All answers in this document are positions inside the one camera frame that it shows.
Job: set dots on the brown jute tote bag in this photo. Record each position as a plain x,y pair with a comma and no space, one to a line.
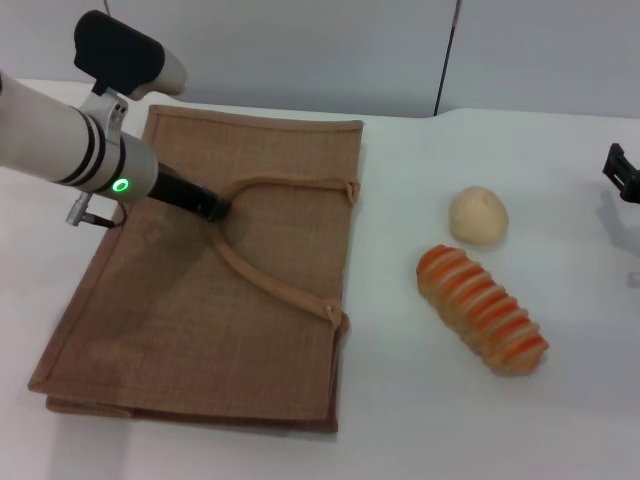
200,310

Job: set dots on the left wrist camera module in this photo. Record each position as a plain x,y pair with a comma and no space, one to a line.
117,52

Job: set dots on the round pale egg yolk pastry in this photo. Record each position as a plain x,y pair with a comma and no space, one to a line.
477,217

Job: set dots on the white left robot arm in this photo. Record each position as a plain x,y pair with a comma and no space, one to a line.
50,135

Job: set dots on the orange striped bread loaf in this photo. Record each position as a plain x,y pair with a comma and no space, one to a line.
480,310

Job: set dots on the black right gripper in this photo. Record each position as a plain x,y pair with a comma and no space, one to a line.
632,185

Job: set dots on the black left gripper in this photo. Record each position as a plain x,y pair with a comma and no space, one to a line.
180,187

